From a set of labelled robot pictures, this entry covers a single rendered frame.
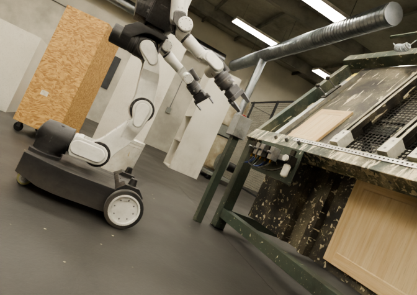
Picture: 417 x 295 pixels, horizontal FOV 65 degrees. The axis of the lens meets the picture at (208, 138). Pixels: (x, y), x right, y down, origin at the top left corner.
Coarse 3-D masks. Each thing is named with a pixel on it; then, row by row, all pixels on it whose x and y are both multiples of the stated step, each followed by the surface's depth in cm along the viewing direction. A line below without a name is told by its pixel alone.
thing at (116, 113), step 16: (176, 48) 430; (128, 64) 414; (160, 64) 426; (128, 80) 416; (160, 80) 428; (112, 96) 412; (128, 96) 418; (160, 96) 429; (112, 112) 414; (112, 128) 415; (144, 128) 427
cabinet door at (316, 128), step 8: (320, 112) 257; (328, 112) 250; (336, 112) 244; (344, 112) 237; (352, 112) 233; (312, 120) 252; (320, 120) 246; (328, 120) 240; (336, 120) 233; (344, 120) 231; (304, 128) 248; (312, 128) 242; (320, 128) 236; (328, 128) 230; (296, 136) 243; (304, 136) 237; (312, 136) 232; (320, 136) 225
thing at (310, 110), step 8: (352, 80) 280; (344, 88) 278; (328, 96) 272; (312, 104) 272; (320, 104) 270; (304, 112) 266; (312, 112) 268; (296, 120) 262; (280, 128) 263; (288, 128) 260
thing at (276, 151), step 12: (252, 144) 248; (264, 144) 235; (276, 144) 240; (264, 156) 229; (276, 156) 224; (288, 156) 212; (300, 156) 213; (252, 168) 254; (264, 168) 240; (276, 168) 229; (288, 168) 212; (288, 180) 214
